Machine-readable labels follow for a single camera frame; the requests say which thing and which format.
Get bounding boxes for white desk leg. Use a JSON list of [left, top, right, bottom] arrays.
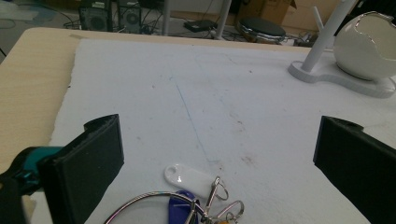
[[214, 0, 233, 40], [161, 0, 173, 36]]

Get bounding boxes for large metal key ring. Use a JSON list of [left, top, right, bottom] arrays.
[[104, 190, 207, 224]]

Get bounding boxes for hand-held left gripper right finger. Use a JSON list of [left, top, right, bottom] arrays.
[[312, 115, 396, 224]]

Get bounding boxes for black round stool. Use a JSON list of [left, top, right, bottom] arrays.
[[237, 17, 287, 44]]

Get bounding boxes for computer tower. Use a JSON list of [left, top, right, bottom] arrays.
[[78, 5, 109, 32], [119, 6, 143, 34]]

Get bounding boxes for white egg-shaped bowl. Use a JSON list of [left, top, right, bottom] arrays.
[[332, 11, 396, 81]]

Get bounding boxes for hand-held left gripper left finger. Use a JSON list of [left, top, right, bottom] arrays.
[[36, 113, 125, 224]]

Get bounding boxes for white plastic key tag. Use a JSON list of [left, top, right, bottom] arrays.
[[163, 163, 219, 200]]

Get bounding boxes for cardboard box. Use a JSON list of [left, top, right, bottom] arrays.
[[236, 0, 297, 28]]

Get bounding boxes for white foam mat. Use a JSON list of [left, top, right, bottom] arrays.
[[29, 38, 396, 224]]

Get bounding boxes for flat black device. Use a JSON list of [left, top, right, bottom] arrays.
[[183, 19, 219, 34]]

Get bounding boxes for metal clasp with small ring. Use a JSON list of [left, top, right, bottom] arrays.
[[204, 175, 230, 217]]

